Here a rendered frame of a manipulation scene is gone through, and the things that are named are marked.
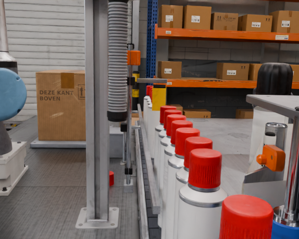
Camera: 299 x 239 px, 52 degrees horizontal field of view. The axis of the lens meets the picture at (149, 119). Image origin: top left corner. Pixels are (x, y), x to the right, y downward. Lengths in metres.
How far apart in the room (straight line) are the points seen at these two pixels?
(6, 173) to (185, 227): 0.61
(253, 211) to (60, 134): 1.10
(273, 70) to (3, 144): 0.70
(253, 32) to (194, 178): 4.49
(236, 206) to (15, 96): 0.60
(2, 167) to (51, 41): 4.32
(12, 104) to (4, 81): 0.05
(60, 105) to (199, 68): 4.28
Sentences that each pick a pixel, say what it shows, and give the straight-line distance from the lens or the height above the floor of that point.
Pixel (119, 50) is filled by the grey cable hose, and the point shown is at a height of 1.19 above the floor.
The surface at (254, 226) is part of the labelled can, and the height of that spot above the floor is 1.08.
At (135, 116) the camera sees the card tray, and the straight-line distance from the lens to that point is 1.85.
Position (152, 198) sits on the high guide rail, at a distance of 0.50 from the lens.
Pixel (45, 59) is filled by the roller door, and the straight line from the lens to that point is 5.11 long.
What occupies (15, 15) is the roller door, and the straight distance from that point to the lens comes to 5.23.
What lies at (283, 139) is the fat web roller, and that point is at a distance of 0.60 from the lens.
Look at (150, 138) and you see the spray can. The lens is 0.92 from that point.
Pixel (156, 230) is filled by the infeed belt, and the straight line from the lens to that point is 0.58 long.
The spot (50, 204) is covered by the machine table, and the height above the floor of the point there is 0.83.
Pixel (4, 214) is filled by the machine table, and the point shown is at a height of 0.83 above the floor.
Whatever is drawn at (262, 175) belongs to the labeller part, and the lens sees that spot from 0.33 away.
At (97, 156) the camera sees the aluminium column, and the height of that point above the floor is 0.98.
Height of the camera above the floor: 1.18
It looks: 11 degrees down
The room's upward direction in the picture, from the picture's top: 2 degrees clockwise
